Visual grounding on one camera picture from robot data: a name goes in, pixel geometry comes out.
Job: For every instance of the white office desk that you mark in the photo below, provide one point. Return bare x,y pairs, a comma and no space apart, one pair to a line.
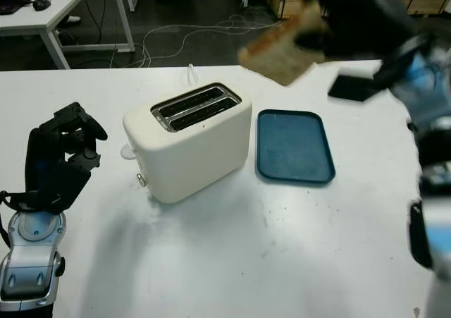
70,4

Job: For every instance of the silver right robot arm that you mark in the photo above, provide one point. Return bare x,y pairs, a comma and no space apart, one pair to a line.
437,226

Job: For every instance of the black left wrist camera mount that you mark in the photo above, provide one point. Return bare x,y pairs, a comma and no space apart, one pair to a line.
67,187

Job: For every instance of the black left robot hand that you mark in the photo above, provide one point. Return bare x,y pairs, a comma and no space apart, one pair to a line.
46,156

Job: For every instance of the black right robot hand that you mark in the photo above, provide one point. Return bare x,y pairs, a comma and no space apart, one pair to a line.
352,22

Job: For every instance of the white shoe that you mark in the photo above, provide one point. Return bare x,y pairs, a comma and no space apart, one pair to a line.
73,19

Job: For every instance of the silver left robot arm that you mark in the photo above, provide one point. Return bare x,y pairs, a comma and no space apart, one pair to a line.
31,254

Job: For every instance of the brown bread slice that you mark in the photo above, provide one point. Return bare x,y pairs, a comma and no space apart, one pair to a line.
278,53

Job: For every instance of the black computer mouse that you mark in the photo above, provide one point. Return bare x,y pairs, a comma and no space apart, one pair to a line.
41,4

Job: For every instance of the white toaster lever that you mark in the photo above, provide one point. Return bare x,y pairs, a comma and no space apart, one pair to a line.
127,152

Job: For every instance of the cream two-slot toaster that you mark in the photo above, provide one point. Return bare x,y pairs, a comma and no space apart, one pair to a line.
190,148

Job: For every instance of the blue plastic tray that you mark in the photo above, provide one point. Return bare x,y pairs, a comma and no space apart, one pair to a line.
294,148

